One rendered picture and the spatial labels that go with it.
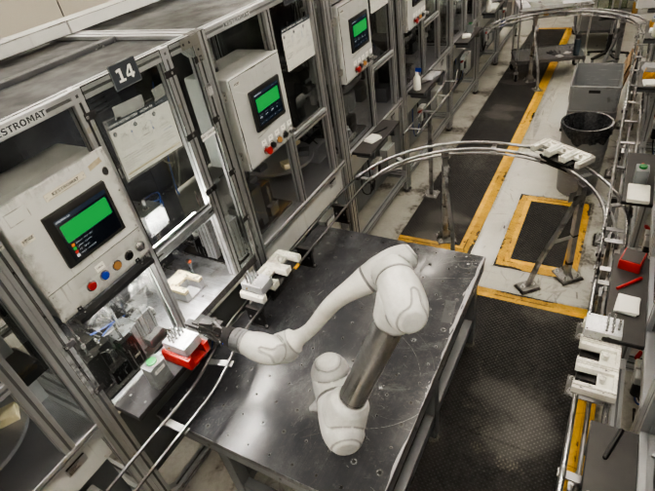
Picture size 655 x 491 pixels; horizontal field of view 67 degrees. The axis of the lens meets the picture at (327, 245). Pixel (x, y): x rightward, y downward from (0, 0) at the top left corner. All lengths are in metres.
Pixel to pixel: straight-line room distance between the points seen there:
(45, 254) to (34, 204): 0.17
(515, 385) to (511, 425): 0.26
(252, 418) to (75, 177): 1.18
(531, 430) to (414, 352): 0.88
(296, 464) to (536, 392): 1.53
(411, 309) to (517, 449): 1.55
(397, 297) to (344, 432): 0.59
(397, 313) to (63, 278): 1.11
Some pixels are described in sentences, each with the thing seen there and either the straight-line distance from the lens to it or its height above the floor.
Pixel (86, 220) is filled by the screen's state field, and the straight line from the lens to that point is 1.86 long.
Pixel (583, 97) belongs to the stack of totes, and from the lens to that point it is 5.05.
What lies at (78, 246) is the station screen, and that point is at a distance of 1.86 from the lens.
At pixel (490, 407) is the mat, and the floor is 0.01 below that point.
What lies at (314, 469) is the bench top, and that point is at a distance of 2.06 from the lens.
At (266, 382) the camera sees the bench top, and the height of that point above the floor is 0.68.
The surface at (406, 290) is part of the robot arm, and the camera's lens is 1.48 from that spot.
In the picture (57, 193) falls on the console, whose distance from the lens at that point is 1.81.
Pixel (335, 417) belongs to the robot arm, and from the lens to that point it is 1.84.
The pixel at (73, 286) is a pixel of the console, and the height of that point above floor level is 1.46.
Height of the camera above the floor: 2.47
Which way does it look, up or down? 37 degrees down
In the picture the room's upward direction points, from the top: 10 degrees counter-clockwise
